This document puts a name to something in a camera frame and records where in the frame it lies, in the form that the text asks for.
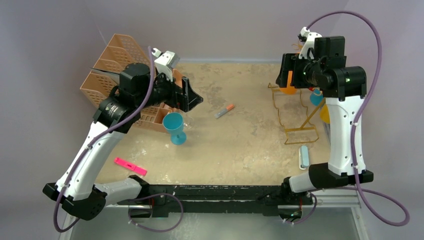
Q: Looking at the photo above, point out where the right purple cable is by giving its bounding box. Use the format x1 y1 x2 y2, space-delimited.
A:
306 10 411 227

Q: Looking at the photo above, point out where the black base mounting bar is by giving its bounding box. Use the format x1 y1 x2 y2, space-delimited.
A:
119 184 313 218

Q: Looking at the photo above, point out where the orange wine glass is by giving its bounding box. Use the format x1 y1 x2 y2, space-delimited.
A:
279 71 297 95

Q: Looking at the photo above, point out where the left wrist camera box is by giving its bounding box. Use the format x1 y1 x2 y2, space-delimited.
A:
151 48 180 82

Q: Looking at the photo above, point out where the orange plastic file organizer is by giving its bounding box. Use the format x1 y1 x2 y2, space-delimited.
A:
80 33 175 133

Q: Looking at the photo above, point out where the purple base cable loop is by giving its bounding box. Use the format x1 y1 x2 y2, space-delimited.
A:
127 193 184 233

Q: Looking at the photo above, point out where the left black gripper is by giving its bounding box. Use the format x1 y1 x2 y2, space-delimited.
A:
136 67 203 112

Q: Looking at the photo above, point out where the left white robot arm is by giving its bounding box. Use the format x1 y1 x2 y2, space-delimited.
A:
43 63 203 221

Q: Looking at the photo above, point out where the grey folder in organizer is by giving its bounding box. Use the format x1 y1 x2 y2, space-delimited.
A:
90 67 120 85

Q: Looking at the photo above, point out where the blue wine glass front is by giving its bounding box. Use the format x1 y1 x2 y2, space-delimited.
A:
162 112 187 145

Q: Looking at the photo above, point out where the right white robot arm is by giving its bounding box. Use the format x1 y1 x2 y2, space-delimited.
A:
275 32 374 204

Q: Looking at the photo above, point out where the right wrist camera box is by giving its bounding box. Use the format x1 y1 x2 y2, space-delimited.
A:
298 26 322 59

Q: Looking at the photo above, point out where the yellow wine glass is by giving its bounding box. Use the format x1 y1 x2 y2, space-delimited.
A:
319 104 331 124

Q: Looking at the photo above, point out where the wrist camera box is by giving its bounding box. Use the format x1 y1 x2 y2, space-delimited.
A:
151 48 180 82
298 26 322 59

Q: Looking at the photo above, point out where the pink plastic clip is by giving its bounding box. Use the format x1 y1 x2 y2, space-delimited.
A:
114 157 148 177

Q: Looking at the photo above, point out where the grey orange highlighter marker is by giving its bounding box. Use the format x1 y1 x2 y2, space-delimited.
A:
214 104 235 119

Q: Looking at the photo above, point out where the clear wine glass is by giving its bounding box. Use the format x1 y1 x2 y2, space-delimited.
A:
183 113 195 130

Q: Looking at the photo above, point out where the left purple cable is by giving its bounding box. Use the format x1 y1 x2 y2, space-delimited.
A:
52 46 157 233

